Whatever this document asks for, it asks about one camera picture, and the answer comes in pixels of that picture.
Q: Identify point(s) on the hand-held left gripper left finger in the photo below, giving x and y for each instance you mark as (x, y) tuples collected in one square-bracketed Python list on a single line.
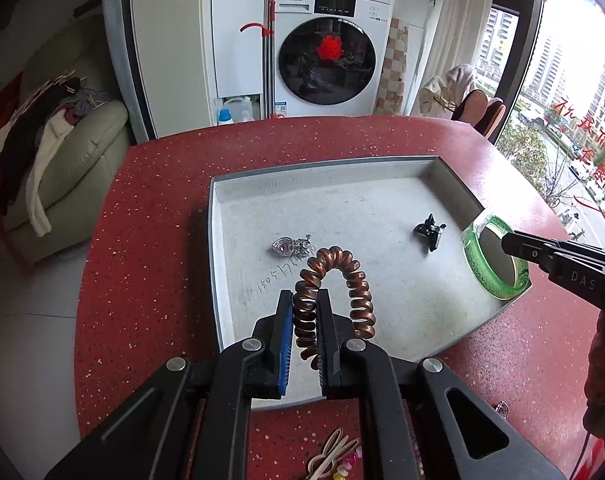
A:
[(283, 350)]

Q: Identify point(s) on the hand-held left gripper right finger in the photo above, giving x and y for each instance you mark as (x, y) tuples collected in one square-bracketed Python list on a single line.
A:
[(323, 340)]

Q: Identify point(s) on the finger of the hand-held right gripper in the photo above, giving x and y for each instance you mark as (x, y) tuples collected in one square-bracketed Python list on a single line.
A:
[(524, 247)]

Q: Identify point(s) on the green translucent bangle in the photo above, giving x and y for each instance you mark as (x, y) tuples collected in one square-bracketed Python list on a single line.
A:
[(470, 262)]

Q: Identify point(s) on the beige hair clip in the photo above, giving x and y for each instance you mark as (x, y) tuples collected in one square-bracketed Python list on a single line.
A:
[(327, 452)]

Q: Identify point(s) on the grey rectangular tray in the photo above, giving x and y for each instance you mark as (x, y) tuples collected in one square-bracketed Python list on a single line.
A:
[(372, 210)]

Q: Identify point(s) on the black claw hair clip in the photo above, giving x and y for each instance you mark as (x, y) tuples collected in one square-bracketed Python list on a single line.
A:
[(430, 232)]

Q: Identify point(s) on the brown chair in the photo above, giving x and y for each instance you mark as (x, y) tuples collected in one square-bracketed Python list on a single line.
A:
[(475, 107), (494, 117)]

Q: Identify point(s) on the red window decal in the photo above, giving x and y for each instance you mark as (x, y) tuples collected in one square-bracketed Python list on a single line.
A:
[(582, 120)]

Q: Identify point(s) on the small silver trinket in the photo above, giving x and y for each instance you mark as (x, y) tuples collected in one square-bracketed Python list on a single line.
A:
[(502, 408)]

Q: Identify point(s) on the clear plastic bag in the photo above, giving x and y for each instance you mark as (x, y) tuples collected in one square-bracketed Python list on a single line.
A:
[(452, 85)]

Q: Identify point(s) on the white front-load washing machine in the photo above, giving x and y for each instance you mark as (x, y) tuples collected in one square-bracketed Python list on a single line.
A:
[(382, 100)]

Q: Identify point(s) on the white curtain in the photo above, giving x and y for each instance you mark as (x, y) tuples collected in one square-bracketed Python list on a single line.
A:
[(452, 20)]

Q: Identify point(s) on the blue-capped detergent bottle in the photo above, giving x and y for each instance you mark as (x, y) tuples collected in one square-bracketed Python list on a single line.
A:
[(225, 117)]

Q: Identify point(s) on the white plastic jug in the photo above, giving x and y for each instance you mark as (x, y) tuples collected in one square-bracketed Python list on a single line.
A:
[(242, 107)]

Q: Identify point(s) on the beige leather sofa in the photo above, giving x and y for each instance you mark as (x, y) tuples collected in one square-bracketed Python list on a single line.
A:
[(82, 160)]

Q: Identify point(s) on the white cabinet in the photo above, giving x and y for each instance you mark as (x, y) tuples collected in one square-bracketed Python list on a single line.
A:
[(237, 35)]

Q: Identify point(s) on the pile of clothes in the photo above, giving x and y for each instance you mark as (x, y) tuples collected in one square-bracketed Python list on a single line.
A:
[(22, 135)]

